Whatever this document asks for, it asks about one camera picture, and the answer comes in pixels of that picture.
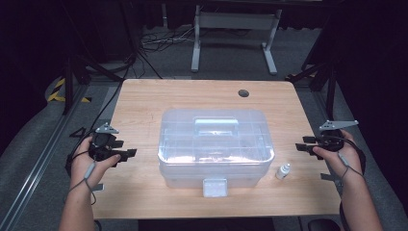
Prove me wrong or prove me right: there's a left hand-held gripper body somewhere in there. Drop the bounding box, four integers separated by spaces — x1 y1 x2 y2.
89 122 121 162

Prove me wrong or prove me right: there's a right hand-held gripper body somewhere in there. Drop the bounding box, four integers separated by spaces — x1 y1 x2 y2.
317 119 360 152

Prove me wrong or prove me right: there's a small white bottle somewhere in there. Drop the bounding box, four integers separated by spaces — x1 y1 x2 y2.
275 163 292 181

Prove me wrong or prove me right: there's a clear plastic storage box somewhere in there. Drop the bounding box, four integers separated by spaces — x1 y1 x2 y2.
157 108 276 198

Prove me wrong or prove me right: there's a person's right hand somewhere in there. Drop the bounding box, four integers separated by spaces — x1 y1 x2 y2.
312 129 364 186

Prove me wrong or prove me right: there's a person's left hand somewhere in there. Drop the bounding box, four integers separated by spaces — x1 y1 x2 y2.
69 136 122 191

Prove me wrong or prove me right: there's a black tripod stand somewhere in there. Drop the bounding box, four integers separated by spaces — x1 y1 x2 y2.
286 60 339 120
62 53 137 116

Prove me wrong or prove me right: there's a yellow black hazard tape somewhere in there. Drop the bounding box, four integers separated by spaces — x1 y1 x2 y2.
46 77 92 104

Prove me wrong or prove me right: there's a grey wrist strap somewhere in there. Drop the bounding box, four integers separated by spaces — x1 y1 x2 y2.
67 160 98 206
336 151 366 181

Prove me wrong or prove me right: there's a long black floor cable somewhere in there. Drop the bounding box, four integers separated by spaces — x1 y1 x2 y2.
65 61 136 176

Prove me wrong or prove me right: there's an aluminium floor rail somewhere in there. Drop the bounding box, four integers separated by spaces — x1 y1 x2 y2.
0 85 90 231

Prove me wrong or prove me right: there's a bundle of floor cables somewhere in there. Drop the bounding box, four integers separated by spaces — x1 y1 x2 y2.
140 26 196 53

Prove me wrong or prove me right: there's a white metal desk frame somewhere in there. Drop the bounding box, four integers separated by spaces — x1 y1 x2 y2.
191 4 283 76

